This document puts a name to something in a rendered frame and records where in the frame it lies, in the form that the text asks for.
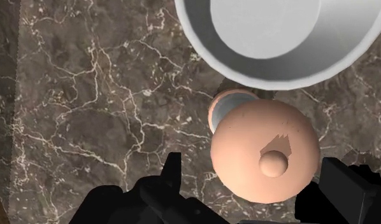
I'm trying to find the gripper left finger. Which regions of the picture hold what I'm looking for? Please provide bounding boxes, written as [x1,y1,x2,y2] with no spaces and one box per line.
[69,151,231,224]

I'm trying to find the peach lidded pot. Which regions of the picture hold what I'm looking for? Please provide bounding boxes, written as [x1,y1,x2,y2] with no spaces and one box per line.
[208,89,320,204]

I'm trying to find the white bowl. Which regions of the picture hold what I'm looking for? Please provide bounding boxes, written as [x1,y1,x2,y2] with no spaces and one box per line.
[174,0,381,91]

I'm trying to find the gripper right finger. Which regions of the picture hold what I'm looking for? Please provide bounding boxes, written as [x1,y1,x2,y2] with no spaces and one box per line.
[294,157,381,224]

